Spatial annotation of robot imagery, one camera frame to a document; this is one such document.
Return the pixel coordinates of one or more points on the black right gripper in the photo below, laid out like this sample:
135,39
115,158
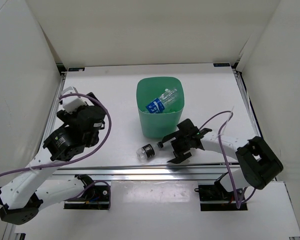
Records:
180,158

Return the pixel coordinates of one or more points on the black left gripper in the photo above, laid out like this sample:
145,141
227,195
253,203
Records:
189,137

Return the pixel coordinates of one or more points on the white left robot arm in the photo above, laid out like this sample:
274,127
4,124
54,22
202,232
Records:
77,139

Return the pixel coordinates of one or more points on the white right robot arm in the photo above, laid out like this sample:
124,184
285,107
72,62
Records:
258,163

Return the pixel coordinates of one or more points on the green plastic bin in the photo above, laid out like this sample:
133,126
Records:
158,125

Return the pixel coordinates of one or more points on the clear bottle black label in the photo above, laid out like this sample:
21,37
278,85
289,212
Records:
148,151

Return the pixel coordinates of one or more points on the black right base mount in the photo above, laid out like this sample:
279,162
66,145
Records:
213,200

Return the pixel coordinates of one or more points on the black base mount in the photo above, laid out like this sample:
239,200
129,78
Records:
213,200
96,195

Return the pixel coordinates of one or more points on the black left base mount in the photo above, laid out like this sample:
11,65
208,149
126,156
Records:
96,195

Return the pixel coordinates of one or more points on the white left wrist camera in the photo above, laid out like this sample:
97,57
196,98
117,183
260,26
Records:
72,103

